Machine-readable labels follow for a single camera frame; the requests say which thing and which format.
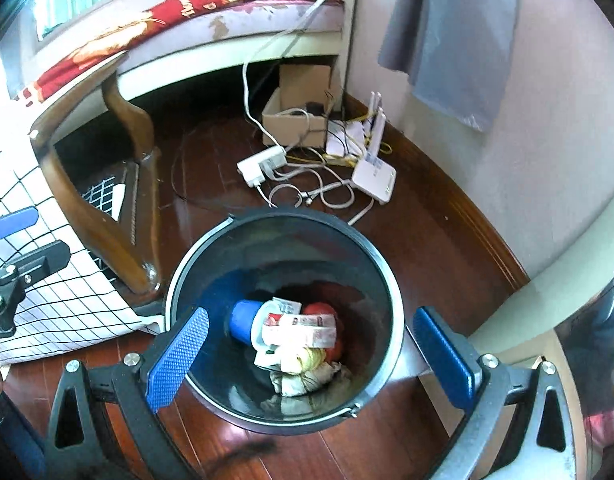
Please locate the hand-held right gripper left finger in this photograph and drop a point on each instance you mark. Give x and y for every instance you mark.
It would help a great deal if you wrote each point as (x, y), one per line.
(179, 355)

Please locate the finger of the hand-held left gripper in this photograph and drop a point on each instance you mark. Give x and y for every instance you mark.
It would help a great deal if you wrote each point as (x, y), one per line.
(42, 260)
(17, 222)

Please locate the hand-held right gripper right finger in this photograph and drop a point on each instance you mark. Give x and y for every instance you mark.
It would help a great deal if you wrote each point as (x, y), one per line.
(444, 355)

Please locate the blue cup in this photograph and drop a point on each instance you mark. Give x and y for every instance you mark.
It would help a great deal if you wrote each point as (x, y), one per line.
(244, 321)

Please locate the green white milk carton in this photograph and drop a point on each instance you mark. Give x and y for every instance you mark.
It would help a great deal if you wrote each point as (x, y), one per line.
(267, 356)

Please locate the beige cloth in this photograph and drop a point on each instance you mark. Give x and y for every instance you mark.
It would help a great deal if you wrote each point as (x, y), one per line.
(297, 385)

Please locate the white red small box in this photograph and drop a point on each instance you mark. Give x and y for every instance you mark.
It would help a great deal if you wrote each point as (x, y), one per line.
(302, 332)

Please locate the yellow cloth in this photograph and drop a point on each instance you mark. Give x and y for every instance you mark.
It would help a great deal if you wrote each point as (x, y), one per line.
(307, 360)

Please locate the black trash bin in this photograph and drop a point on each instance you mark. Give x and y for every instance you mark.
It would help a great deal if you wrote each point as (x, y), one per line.
(287, 255)

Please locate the white cabinet with glossy door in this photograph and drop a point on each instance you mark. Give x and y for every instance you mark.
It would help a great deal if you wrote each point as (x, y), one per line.
(602, 360)

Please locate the white router with antennas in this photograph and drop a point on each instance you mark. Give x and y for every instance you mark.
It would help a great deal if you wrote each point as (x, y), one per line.
(374, 180)

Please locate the white floor power strip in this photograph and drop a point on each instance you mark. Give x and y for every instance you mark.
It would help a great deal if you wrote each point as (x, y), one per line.
(262, 165)

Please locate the white modem box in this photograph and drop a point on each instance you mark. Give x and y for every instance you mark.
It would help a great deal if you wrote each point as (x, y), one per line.
(342, 140)

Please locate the cardboard box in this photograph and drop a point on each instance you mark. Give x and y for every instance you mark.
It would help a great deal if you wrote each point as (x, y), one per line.
(292, 127)

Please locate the bed with red blanket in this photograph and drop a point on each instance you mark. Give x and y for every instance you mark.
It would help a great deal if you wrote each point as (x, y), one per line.
(187, 5)

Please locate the black power adapter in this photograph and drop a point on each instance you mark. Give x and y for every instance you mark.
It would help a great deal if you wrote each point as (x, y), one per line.
(317, 109)

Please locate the grey curtain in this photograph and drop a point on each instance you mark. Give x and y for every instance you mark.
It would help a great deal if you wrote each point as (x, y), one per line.
(447, 35)

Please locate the lilac mattress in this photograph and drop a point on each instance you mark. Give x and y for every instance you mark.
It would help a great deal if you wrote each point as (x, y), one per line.
(267, 20)

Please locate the white bed frame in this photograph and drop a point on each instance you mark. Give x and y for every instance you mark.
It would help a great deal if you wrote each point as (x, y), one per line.
(212, 67)

